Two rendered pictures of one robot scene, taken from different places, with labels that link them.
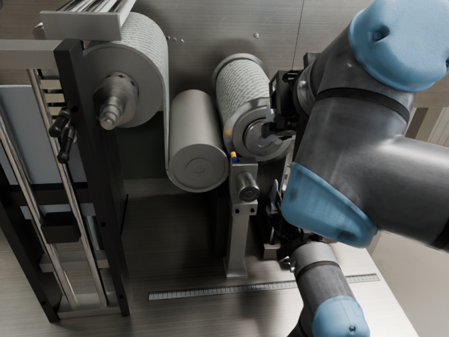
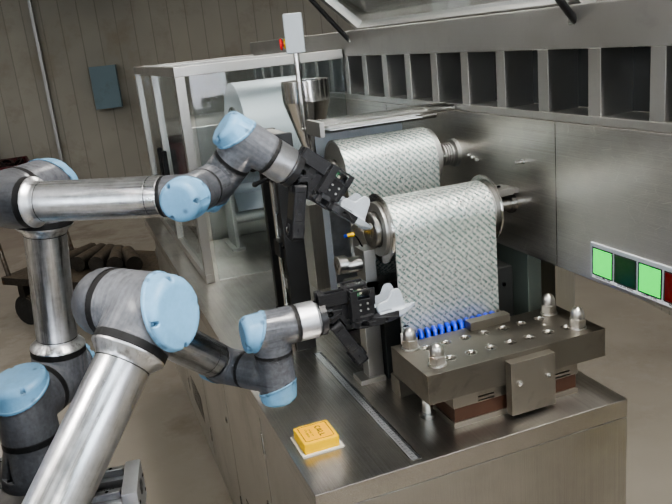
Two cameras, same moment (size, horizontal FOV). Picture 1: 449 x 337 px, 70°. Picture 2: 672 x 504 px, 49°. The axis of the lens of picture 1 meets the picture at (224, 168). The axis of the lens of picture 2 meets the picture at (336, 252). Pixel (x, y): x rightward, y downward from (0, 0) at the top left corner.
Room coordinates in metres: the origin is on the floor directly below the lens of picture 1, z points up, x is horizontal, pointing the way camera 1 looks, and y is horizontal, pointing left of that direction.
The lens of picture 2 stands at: (0.18, -1.51, 1.64)
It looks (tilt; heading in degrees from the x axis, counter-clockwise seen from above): 16 degrees down; 80
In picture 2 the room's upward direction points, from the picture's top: 6 degrees counter-clockwise
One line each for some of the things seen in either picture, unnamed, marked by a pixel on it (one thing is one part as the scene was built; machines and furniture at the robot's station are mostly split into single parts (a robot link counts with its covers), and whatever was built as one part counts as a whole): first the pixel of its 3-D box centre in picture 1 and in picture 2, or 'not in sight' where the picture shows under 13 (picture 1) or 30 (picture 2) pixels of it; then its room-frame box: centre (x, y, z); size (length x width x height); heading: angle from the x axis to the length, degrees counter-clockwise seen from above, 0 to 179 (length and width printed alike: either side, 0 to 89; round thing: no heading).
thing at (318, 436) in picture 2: not in sight; (316, 437); (0.33, -0.26, 0.91); 0.07 x 0.07 x 0.02; 9
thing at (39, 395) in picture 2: not in sight; (25, 402); (-0.24, -0.03, 0.98); 0.13 x 0.12 x 0.14; 66
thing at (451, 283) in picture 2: (268, 158); (449, 288); (0.66, -0.11, 1.11); 0.23 x 0.01 x 0.18; 9
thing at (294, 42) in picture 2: not in sight; (290, 33); (0.47, 0.48, 1.66); 0.07 x 0.07 x 0.10; 82
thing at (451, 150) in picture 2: not in sight; (442, 154); (0.78, 0.23, 1.34); 0.07 x 0.07 x 0.07; 9
